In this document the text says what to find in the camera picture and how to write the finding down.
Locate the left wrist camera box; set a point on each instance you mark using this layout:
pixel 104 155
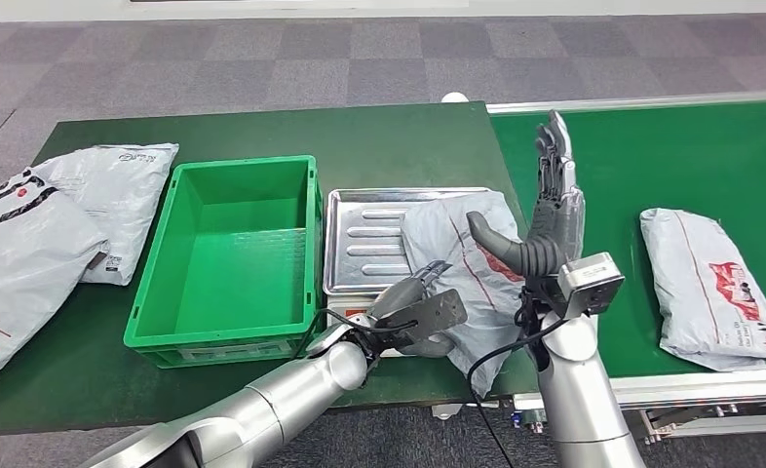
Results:
pixel 434 313

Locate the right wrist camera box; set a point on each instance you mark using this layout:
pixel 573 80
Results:
pixel 589 278

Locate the green conveyor belt aluminium frame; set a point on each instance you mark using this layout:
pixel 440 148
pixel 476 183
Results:
pixel 680 161

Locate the green plastic crate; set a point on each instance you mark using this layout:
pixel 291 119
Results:
pixel 241 258

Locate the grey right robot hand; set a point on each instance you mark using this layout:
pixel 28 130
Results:
pixel 557 219

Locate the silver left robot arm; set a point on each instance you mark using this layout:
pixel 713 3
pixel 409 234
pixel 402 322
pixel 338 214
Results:
pixel 273 400

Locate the grey parcel red print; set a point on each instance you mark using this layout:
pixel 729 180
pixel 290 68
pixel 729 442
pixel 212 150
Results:
pixel 480 310

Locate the grey parcel QR codes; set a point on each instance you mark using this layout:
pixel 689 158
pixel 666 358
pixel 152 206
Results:
pixel 693 284

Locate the grey mailer bag small label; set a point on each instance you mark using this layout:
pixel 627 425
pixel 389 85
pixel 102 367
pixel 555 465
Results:
pixel 125 200

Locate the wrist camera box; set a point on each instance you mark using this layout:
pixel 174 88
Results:
pixel 434 313
pixel 589 278

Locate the large grey bag black print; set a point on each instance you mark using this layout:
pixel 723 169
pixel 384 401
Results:
pixel 21 271

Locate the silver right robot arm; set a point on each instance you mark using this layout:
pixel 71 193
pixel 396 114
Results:
pixel 577 400

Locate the white table foot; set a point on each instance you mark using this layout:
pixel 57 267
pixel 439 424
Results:
pixel 446 411
pixel 455 97

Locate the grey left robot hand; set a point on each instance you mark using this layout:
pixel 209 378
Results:
pixel 399 297

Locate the white electronic scale steel tray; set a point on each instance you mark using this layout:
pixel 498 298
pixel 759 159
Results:
pixel 363 239

